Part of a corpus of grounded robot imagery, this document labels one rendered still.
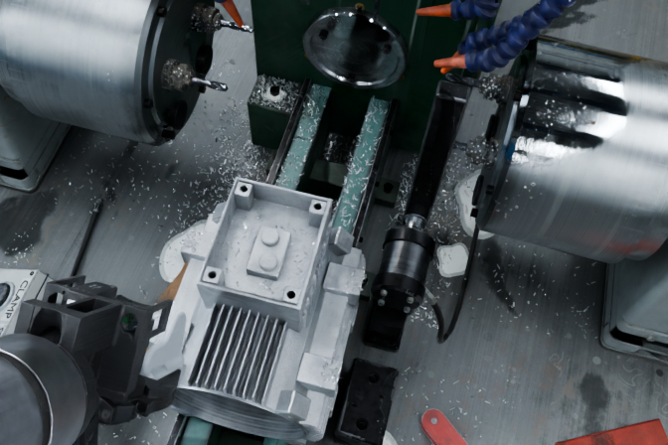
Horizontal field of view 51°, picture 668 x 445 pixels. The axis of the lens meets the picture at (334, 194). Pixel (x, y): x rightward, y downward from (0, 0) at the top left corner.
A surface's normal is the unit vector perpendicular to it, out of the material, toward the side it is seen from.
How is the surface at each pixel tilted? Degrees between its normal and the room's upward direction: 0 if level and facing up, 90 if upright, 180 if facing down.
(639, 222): 66
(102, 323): 90
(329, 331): 0
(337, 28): 90
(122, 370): 30
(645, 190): 47
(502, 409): 0
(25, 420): 77
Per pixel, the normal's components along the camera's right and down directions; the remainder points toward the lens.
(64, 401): 0.96, -0.25
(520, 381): 0.04, -0.50
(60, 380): 0.84, -0.53
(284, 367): 0.60, -0.27
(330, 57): -0.26, 0.83
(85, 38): -0.14, 0.15
